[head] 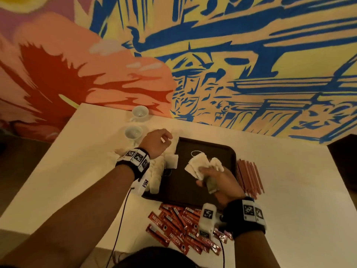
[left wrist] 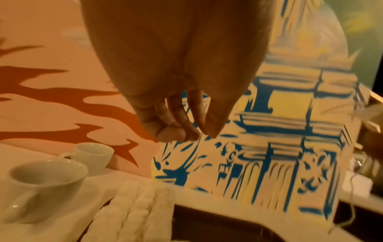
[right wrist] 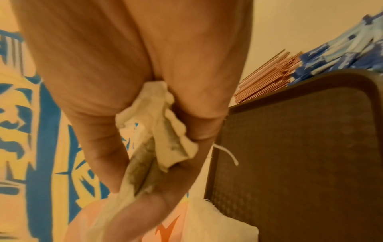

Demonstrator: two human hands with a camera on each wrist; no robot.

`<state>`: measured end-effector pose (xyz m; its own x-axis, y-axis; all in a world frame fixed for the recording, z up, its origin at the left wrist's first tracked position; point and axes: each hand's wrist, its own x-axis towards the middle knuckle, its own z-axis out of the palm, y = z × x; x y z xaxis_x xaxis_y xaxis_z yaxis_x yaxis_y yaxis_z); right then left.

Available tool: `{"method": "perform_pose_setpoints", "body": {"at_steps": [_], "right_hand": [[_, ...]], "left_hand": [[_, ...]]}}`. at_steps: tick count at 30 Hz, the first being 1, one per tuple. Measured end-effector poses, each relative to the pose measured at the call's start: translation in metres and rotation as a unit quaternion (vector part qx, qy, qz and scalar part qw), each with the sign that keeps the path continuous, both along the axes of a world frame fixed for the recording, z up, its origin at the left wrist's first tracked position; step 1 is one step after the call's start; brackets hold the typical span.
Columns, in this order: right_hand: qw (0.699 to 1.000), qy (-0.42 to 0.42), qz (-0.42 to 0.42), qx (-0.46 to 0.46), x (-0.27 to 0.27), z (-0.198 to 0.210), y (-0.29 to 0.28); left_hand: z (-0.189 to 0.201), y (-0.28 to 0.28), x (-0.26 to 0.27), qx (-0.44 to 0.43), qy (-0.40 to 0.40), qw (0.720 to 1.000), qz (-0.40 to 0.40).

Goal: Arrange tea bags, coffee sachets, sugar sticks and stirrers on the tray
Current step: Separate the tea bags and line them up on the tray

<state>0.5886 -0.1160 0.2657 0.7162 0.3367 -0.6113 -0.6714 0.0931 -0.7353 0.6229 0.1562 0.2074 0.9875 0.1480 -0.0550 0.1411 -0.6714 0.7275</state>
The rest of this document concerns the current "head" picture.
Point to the person's right forearm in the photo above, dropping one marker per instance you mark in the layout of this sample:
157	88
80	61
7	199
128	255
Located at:
256	251

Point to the row of tea bags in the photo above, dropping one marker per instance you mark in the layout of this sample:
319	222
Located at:
159	170

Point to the person's left forearm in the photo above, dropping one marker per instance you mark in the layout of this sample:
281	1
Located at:
72	220

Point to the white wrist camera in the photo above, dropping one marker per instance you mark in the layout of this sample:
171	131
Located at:
144	184
207	217

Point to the person's black shirt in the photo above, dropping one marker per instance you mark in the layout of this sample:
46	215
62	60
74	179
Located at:
150	258

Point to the dark brown tray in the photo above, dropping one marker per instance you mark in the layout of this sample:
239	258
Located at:
173	187

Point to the small white cup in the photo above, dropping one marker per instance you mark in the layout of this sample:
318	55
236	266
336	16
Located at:
134	131
140	112

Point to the pile of red Nescafe sachets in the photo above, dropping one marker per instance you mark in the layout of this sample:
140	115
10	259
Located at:
178	229

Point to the person's right hand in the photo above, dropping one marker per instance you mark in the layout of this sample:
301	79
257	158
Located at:
223	185

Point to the person's left hand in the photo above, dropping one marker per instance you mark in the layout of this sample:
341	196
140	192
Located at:
156	143

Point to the bunch of tea bags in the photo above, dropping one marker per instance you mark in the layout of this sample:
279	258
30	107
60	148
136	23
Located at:
201	162

